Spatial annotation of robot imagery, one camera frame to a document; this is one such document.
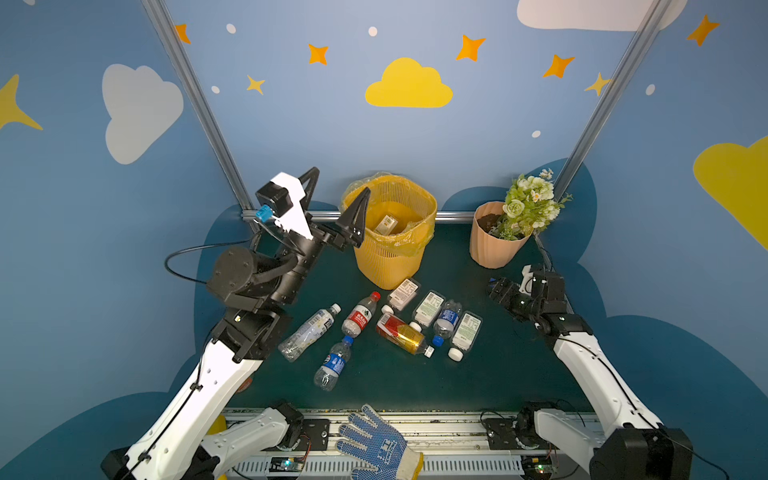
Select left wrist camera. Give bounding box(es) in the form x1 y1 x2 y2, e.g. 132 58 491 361
255 172 312 240

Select right green circuit board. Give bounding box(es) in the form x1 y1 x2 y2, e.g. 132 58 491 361
521 456 556 480

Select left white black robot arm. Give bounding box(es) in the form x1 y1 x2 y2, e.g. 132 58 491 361
101 168 371 479

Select pink ribbed flower pot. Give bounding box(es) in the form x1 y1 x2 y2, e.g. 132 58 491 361
469 201 529 269

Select square bottle near bin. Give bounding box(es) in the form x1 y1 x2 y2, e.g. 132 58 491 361
382 278 420 315

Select blue dotted work glove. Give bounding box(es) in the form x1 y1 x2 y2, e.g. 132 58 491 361
336 404 424 480

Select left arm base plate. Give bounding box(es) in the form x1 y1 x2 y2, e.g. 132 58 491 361
288 418 331 452

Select yellow ribbed waste bin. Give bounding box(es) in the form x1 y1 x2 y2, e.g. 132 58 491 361
343 175 437 292

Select green white artificial flowers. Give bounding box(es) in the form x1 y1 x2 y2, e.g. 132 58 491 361
490 168 572 241

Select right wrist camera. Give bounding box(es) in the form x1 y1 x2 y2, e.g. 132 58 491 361
519 265 534 295

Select left aluminium frame post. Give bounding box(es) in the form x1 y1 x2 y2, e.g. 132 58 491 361
141 0 261 233

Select yellow plastic bin liner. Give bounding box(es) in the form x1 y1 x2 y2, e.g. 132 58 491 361
340 172 438 256

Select green circuit board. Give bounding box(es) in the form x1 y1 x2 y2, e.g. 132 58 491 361
521 456 556 480
268 457 305 475

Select red yellow tea bottle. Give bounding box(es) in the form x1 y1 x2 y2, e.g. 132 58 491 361
376 313 435 358

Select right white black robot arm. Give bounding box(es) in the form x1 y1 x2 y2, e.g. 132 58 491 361
488 267 693 479

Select clear bottle white cap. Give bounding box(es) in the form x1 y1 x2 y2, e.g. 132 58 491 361
278 303 341 362

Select right aluminium frame post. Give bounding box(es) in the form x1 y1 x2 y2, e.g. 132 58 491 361
554 0 673 202

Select red label water bottle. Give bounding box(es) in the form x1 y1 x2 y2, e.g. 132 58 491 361
342 291 381 338

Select square bottle green label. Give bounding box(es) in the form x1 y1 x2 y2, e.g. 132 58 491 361
451 311 483 352
410 290 446 332

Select blue label bottle centre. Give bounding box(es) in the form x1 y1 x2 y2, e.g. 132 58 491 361
433 300 463 343

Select large square bottle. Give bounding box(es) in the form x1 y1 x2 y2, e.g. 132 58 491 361
374 215 398 236

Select rear aluminium frame rail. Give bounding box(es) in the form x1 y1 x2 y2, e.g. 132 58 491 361
241 210 474 224

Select blue label bottle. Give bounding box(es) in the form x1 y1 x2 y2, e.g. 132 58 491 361
433 300 463 343
314 336 355 391

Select blue label bottle front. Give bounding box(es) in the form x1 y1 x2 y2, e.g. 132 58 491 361
314 336 355 391

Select left green circuit board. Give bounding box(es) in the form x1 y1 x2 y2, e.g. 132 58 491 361
268 457 305 475

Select front aluminium rail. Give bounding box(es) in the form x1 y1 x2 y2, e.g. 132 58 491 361
143 410 667 480

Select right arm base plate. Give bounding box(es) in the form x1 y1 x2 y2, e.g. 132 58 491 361
481 417 557 450

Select aluminium frame post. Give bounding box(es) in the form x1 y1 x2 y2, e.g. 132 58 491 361
141 0 261 233
554 0 673 202

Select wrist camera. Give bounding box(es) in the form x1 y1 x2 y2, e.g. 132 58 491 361
519 265 534 295
255 172 312 240

